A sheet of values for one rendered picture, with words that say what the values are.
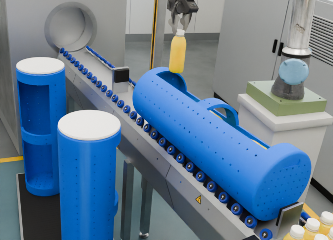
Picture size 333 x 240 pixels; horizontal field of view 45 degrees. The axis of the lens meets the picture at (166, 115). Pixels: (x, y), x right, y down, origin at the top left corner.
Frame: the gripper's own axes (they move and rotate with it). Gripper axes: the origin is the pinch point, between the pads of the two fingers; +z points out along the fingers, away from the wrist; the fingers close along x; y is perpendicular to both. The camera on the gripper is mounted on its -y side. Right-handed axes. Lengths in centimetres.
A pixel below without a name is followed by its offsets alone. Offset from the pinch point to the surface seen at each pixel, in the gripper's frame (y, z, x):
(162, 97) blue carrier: -8.2, 26.7, 11.4
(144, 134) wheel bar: 4, 52, 12
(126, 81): 55, 46, -3
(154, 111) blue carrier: -7.6, 33.2, 14.3
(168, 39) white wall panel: 409, 141, -260
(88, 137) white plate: -6, 41, 45
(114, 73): 55, 40, 5
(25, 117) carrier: 97, 80, 48
